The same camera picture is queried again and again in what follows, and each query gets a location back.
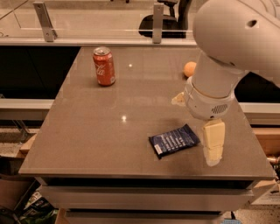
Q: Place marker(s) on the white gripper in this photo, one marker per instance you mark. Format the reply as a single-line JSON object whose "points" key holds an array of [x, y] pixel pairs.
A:
{"points": [[205, 105]]}

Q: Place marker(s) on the blue rxbar blueberry wrapper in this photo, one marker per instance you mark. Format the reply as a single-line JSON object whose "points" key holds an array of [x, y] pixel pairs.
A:
{"points": [[174, 140]]}

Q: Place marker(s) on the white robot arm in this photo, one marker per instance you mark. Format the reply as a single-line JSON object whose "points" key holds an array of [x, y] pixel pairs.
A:
{"points": [[235, 37]]}

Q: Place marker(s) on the red coke can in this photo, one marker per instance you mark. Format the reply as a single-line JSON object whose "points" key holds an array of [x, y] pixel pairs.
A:
{"points": [[104, 66]]}

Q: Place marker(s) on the orange fruit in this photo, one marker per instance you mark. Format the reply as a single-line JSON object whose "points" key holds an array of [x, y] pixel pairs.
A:
{"points": [[189, 68]]}

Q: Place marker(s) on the black office chair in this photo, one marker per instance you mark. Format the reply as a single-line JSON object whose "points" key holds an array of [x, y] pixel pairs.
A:
{"points": [[175, 24]]}

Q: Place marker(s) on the white drawer cabinet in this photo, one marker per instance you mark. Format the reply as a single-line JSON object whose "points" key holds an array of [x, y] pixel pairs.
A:
{"points": [[144, 205]]}

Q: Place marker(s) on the green snack bags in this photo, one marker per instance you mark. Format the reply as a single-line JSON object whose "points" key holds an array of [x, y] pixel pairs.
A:
{"points": [[38, 210]]}

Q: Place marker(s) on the cardboard box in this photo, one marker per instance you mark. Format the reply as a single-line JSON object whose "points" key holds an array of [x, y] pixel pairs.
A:
{"points": [[12, 188]]}

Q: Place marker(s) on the middle metal glass bracket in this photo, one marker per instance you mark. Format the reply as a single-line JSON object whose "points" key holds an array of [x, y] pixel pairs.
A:
{"points": [[158, 12]]}

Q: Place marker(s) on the metal glass bracket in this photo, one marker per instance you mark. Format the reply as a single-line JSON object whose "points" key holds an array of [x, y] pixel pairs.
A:
{"points": [[49, 33], [158, 12]]}

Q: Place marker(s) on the left metal glass bracket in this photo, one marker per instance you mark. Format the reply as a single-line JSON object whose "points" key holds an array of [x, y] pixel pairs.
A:
{"points": [[49, 33]]}

